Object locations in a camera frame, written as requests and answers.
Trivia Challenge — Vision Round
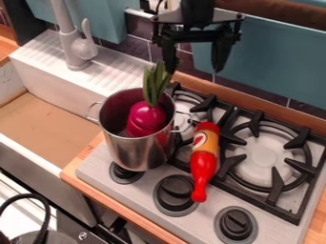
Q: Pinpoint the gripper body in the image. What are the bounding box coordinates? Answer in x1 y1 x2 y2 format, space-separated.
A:
123 7 248 46

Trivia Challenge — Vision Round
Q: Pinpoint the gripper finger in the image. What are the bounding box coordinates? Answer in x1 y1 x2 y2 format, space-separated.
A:
158 40 180 76
210 26 240 74

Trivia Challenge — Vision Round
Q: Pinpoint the maroon toy radish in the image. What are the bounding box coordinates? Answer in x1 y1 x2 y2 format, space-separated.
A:
124 60 173 139

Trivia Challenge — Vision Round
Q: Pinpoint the silver pot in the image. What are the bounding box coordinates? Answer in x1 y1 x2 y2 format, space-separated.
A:
82 87 194 173

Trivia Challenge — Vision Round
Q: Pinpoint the tap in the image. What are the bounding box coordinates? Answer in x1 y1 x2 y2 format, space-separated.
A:
50 0 100 72

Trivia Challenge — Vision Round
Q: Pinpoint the red toy bottle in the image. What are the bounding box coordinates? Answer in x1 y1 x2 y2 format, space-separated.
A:
188 121 222 204

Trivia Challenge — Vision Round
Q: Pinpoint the toy stove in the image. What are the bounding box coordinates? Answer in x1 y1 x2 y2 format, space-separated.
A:
74 81 326 244

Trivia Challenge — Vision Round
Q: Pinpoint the toy sink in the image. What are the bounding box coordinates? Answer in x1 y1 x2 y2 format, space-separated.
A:
0 30 155 229

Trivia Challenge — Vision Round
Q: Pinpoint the black cable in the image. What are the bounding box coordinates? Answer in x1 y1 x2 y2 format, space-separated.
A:
0 193 54 244

